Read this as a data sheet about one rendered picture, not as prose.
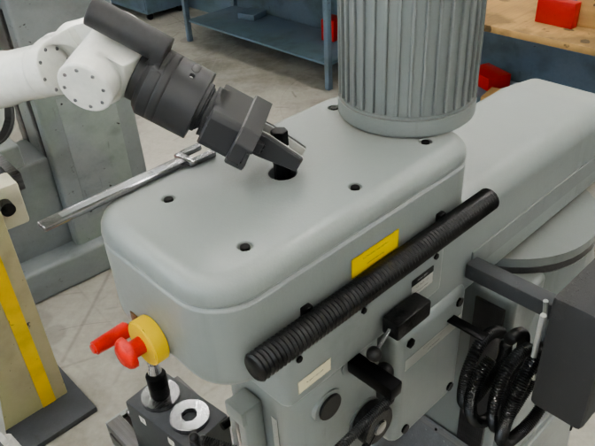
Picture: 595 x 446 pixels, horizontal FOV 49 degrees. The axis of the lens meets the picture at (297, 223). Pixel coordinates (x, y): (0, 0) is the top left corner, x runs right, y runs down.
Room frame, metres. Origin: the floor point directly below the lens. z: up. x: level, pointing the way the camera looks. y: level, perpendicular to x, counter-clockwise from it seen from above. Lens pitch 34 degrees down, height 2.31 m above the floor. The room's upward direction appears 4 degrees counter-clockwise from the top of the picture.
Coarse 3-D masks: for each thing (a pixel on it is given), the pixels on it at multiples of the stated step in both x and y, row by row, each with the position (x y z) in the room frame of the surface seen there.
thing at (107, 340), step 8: (112, 328) 0.65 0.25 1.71; (120, 328) 0.64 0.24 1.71; (104, 336) 0.63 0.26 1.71; (112, 336) 0.63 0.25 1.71; (120, 336) 0.64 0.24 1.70; (128, 336) 0.64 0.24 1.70; (96, 344) 0.62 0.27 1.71; (104, 344) 0.62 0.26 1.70; (112, 344) 0.63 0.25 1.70; (96, 352) 0.62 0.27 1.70
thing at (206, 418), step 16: (176, 384) 1.06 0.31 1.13; (128, 400) 1.04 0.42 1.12; (144, 400) 1.02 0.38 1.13; (176, 400) 1.02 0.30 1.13; (192, 400) 1.01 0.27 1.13; (144, 416) 0.99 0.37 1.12; (160, 416) 0.98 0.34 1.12; (176, 416) 0.97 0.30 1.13; (192, 416) 0.98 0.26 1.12; (208, 416) 0.97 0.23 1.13; (224, 416) 0.97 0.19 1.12; (144, 432) 1.00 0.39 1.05; (160, 432) 0.95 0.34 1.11; (176, 432) 0.94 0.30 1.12; (208, 432) 0.93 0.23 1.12; (224, 432) 0.96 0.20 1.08
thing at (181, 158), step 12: (180, 156) 0.77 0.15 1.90; (204, 156) 0.77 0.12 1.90; (156, 168) 0.74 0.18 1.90; (168, 168) 0.74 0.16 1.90; (132, 180) 0.71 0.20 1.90; (144, 180) 0.71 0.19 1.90; (108, 192) 0.69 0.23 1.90; (120, 192) 0.69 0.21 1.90; (84, 204) 0.66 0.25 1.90; (96, 204) 0.66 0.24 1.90; (60, 216) 0.64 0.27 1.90; (72, 216) 0.64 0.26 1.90; (48, 228) 0.62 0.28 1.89
